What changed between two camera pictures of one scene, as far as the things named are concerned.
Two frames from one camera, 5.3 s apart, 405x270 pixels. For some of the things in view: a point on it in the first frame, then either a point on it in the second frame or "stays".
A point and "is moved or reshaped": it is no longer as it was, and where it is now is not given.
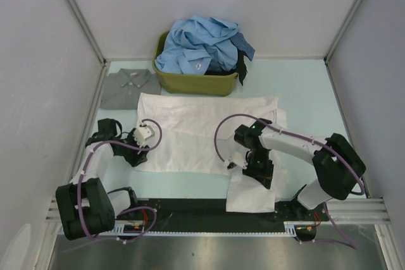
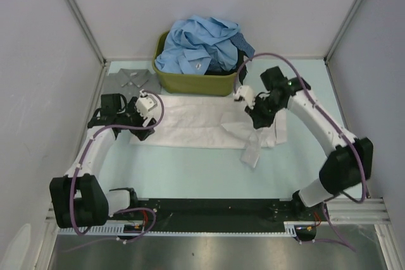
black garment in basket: x=240 y=67 stays
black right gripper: x=264 y=176 -> x=259 y=121
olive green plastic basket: x=216 y=85 stays
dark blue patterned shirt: x=240 y=42 stays
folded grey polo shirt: x=121 y=90 stays
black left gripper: x=135 y=159 -> x=142 y=134
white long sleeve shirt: x=195 y=134 is moved or reshaped
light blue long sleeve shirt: x=192 y=42 stays
